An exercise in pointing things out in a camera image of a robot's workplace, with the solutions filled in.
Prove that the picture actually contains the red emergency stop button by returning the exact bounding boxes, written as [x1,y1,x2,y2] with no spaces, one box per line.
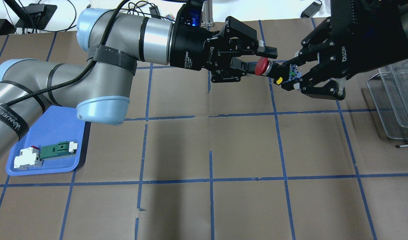
[255,57,300,85]

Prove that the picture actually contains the black power adapter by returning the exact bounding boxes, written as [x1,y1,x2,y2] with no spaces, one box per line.
[300,0,323,18]

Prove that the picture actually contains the blue plastic tray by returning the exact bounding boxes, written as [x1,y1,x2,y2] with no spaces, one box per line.
[5,106,85,176]

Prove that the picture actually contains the green terminal block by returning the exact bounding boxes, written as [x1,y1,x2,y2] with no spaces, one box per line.
[39,141,78,160]

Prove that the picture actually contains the black stand base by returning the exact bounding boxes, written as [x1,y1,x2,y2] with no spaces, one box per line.
[14,3,58,30]

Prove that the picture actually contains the white circuit breaker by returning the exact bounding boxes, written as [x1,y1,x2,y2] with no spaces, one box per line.
[13,146,43,170]

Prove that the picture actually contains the aluminium frame post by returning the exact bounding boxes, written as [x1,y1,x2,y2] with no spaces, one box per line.
[201,0,214,28]

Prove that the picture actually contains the silver wire mesh shelf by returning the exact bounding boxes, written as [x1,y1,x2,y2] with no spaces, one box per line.
[367,59,408,148]

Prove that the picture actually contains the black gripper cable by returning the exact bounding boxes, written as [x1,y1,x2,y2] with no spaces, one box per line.
[4,0,131,107]

